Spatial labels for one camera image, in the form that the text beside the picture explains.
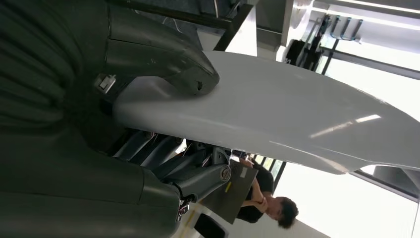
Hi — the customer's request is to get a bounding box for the person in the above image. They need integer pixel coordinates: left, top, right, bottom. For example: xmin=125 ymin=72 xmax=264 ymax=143
xmin=235 ymin=157 xmax=300 ymax=230

